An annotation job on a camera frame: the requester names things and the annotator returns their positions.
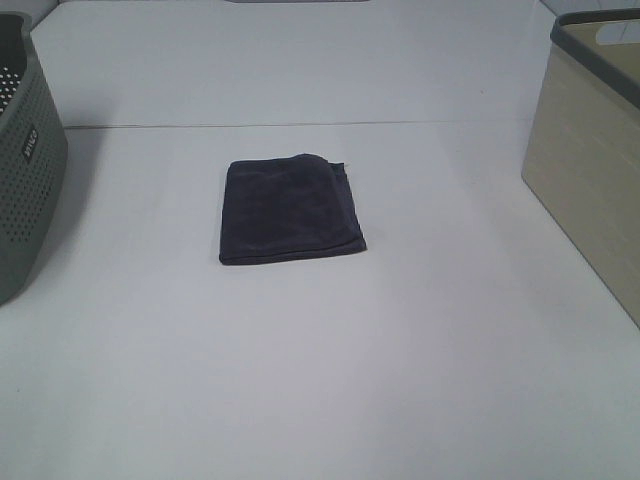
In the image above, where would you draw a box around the beige basket with grey rim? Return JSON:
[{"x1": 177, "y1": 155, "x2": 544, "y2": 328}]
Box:
[{"x1": 521, "y1": 8, "x2": 639, "y2": 322}]

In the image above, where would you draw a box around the dark navy towel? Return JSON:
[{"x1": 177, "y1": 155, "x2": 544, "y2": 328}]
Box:
[{"x1": 219, "y1": 154, "x2": 367, "y2": 266}]

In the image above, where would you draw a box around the grey perforated plastic basket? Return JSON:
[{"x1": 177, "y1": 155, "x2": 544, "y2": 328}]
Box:
[{"x1": 1, "y1": 12, "x2": 68, "y2": 303}]

